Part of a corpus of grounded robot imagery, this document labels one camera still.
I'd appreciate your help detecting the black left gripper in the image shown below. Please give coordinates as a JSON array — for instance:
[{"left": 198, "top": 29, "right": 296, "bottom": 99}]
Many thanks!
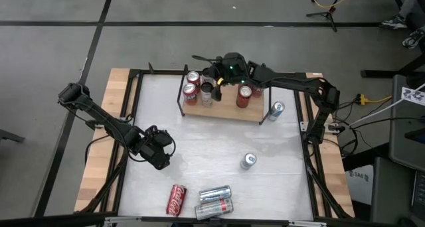
[{"left": 134, "top": 124, "right": 176, "bottom": 171}]

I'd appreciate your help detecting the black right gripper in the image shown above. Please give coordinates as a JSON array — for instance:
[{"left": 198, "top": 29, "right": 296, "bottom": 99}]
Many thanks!
[{"left": 209, "top": 52, "right": 250, "bottom": 102}]

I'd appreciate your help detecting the tall grey slim can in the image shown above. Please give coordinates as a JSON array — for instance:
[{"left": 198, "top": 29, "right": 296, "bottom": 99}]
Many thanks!
[{"left": 200, "top": 82, "right": 214, "bottom": 108}]

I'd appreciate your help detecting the red Fanta can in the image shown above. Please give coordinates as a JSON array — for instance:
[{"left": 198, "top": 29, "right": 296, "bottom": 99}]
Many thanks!
[{"left": 182, "top": 83, "right": 199, "bottom": 106}]

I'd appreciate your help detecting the silver slim can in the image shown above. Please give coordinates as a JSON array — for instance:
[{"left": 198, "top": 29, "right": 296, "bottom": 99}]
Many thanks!
[{"left": 199, "top": 185, "right": 232, "bottom": 204}]

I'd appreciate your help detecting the white Celsius peach can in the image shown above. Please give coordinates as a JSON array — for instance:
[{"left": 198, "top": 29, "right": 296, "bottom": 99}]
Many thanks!
[{"left": 194, "top": 197, "right": 234, "bottom": 221}]

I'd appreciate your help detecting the wooden shelf with black legs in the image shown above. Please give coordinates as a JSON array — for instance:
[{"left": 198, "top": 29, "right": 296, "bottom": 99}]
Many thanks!
[{"left": 175, "top": 63, "right": 273, "bottom": 125}]

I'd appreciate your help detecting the red Coca-Cola can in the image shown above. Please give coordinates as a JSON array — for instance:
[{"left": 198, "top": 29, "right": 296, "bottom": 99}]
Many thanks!
[{"left": 165, "top": 184, "right": 188, "bottom": 217}]

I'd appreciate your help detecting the blue silver Red Bull can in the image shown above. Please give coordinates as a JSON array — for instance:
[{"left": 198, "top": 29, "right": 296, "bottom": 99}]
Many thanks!
[
  {"left": 267, "top": 100, "right": 286, "bottom": 122},
  {"left": 239, "top": 152, "right": 258, "bottom": 171}
]

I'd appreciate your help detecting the black tripod stand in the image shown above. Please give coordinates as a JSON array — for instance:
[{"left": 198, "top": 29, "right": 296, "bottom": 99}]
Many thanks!
[{"left": 305, "top": 0, "right": 348, "bottom": 33}]

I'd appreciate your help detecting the black stand foot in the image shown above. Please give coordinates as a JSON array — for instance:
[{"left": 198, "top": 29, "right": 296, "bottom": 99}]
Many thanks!
[{"left": 0, "top": 129, "right": 26, "bottom": 144}]

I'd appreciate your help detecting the black desk leg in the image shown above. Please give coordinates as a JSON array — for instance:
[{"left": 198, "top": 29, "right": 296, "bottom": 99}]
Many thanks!
[{"left": 360, "top": 52, "right": 425, "bottom": 79}]

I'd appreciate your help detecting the white labelled box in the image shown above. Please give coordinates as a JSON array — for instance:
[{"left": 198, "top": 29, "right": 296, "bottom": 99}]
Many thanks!
[{"left": 345, "top": 169, "right": 375, "bottom": 205}]

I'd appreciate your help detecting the person's shoe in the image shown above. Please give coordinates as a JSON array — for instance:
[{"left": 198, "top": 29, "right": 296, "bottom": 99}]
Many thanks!
[
  {"left": 402, "top": 28, "right": 425, "bottom": 50},
  {"left": 379, "top": 14, "right": 408, "bottom": 30}
]

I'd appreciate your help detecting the white printed paper label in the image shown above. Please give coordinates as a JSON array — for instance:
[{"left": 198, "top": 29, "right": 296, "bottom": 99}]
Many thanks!
[{"left": 400, "top": 86, "right": 425, "bottom": 107}]

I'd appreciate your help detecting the grey cart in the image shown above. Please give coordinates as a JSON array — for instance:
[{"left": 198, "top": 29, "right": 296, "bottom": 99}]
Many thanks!
[{"left": 388, "top": 74, "right": 425, "bottom": 172}]

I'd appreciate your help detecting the grey cabinet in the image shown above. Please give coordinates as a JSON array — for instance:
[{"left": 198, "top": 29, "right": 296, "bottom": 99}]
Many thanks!
[{"left": 370, "top": 157, "right": 416, "bottom": 223}]

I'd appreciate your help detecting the person's leg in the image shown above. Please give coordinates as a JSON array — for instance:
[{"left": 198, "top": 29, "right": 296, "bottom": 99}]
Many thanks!
[{"left": 398, "top": 0, "right": 425, "bottom": 21}]

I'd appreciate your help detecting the black keyboard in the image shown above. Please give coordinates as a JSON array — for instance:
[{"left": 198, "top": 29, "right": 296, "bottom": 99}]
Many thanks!
[{"left": 410, "top": 170, "right": 425, "bottom": 216}]

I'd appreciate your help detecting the black metal table frame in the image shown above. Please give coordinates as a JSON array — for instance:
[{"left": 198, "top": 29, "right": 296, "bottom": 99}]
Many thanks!
[{"left": 79, "top": 63, "right": 355, "bottom": 223}]

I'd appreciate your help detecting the black table cable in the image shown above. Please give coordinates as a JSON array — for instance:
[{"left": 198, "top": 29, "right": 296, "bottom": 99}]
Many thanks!
[
  {"left": 338, "top": 127, "right": 363, "bottom": 155},
  {"left": 84, "top": 133, "right": 112, "bottom": 167}
]

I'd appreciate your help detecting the yellow extension cord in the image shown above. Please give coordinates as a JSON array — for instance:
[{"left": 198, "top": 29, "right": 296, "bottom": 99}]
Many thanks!
[{"left": 355, "top": 93, "right": 393, "bottom": 106}]

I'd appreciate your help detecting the white cable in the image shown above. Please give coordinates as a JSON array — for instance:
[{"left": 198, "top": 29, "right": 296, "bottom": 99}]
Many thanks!
[{"left": 348, "top": 83, "right": 425, "bottom": 127}]

